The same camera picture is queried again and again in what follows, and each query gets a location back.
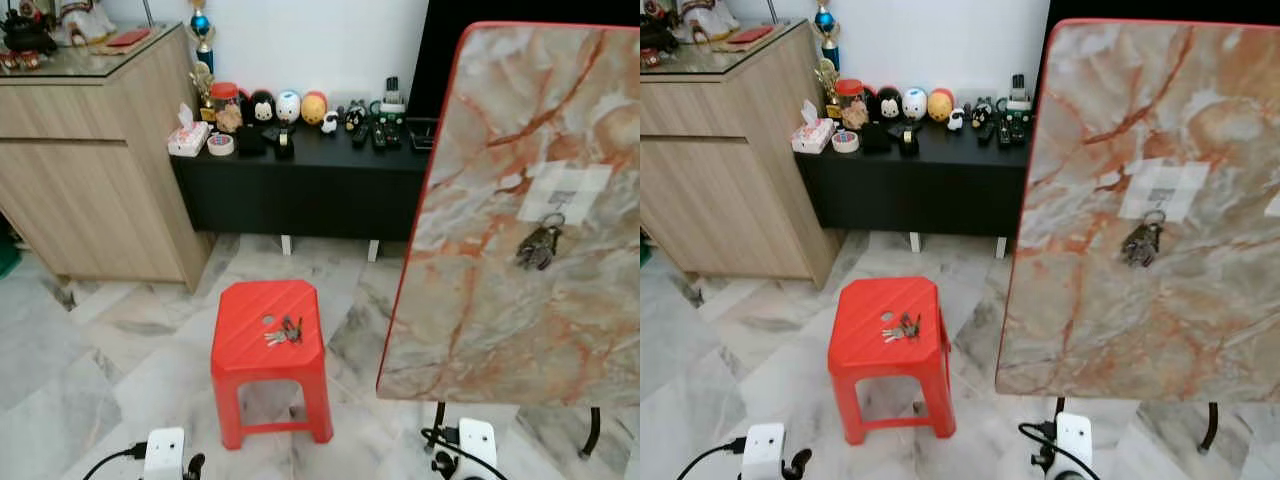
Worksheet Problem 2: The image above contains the dark ornament figure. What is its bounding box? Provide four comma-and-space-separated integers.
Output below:
0, 4, 58, 63
640, 4, 682, 57

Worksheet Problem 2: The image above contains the white ceramic figurine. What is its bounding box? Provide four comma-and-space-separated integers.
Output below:
674, 0, 742, 44
54, 0, 117, 47

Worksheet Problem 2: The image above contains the gold blue trophy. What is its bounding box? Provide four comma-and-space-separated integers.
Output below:
187, 0, 218, 124
811, 0, 843, 120

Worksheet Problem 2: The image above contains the marble pattern folding table top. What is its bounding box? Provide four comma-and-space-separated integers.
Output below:
376, 20, 641, 407
995, 17, 1280, 403

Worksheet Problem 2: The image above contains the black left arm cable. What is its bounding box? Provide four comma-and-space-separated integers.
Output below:
676, 436, 748, 480
81, 442, 150, 480

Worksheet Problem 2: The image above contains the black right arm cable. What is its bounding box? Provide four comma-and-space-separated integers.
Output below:
1018, 421, 1073, 480
419, 426, 473, 480

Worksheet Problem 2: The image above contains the pink white tissue box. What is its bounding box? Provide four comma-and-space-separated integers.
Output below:
790, 99, 836, 155
167, 102, 212, 159

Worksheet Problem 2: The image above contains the grey key bunch with ring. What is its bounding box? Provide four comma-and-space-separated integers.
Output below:
1121, 210, 1167, 269
515, 213, 564, 272

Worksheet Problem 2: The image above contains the clear jar red lid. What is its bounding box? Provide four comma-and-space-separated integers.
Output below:
209, 82, 244, 119
834, 78, 868, 115

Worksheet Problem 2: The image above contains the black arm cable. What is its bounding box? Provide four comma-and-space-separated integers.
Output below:
419, 426, 473, 480
676, 436, 748, 480
81, 442, 150, 480
1018, 421, 1073, 480

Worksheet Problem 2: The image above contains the red plastic stool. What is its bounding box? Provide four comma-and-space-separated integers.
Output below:
827, 276, 958, 447
209, 280, 336, 451

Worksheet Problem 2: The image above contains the white tape patch with hook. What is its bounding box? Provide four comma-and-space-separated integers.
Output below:
1117, 160, 1212, 222
517, 163, 613, 224

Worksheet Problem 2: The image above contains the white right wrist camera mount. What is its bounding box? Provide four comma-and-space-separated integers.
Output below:
1055, 411, 1095, 480
455, 417, 499, 480

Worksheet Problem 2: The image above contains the black low console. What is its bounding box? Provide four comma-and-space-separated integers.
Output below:
170, 122, 441, 242
795, 118, 1032, 240

